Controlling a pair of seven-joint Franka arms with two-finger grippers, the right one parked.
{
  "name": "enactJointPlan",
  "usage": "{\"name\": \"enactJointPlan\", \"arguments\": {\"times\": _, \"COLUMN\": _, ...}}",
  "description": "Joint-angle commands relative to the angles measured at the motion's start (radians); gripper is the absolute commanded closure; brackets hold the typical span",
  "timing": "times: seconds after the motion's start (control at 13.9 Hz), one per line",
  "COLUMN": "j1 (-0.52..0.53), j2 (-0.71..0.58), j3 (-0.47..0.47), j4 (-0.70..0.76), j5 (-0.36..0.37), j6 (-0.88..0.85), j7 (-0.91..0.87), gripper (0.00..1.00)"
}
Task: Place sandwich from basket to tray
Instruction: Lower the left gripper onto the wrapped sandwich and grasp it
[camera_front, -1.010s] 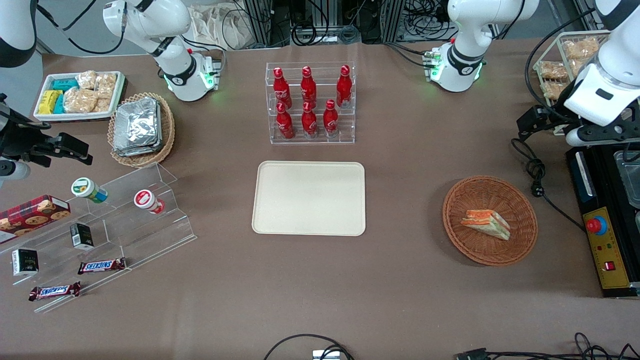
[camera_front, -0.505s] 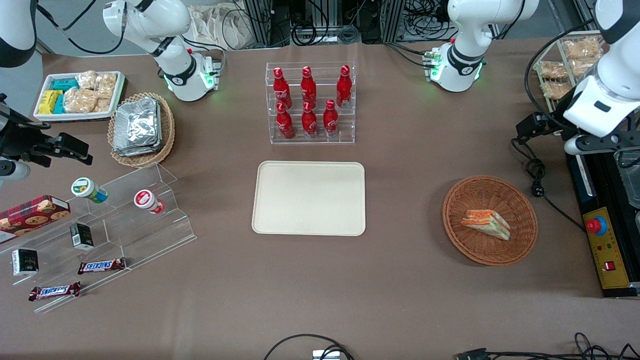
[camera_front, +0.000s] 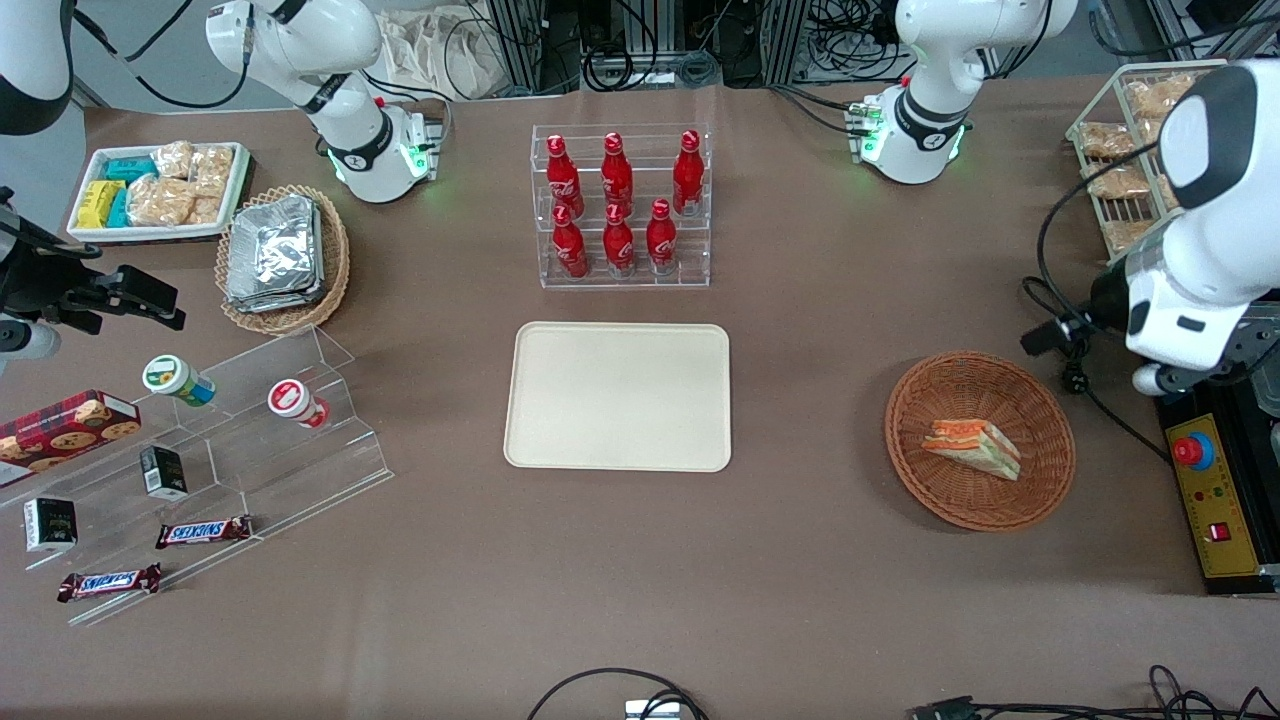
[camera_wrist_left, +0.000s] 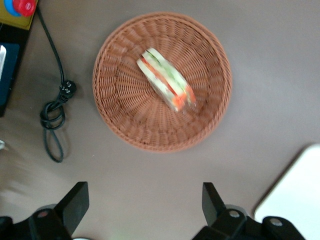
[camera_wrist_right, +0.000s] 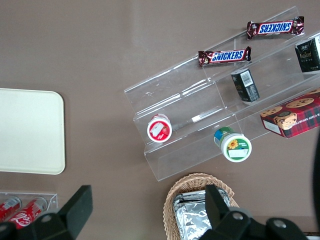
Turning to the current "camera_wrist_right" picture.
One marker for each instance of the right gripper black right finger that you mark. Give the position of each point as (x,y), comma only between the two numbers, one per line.
(217,207)

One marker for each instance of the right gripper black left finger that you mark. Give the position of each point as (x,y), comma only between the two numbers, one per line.
(77,207)

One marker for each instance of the foil wrapped sandwich pack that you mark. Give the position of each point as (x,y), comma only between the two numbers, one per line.
(178,198)
(192,217)

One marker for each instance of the light wicker oval basket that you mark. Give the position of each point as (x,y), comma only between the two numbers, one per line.
(170,200)

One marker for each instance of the cream rectangular plastic tray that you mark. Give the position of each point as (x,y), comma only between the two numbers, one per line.
(30,130)

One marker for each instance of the clear acrylic bottle rack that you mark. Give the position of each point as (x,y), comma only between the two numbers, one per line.
(53,202)

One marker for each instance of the red cola bottle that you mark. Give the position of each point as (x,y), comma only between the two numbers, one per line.
(27,213)
(7,208)

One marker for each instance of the green sunflower lid cup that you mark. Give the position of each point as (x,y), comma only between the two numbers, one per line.
(235,147)

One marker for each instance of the red lid yogurt cup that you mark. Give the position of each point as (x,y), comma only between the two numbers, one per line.
(159,128)

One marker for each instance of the clear acrylic stepped shelf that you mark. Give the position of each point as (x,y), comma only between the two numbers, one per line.
(190,100)

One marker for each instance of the red tartan cookie box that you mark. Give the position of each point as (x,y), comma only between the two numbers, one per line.
(297,117)

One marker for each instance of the small black box with barcode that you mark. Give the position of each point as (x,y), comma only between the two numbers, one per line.
(245,86)

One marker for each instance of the Snickers chocolate bar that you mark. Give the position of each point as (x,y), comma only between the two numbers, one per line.
(225,56)
(275,28)

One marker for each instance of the small black box gold print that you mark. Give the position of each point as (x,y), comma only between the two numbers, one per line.
(308,55)

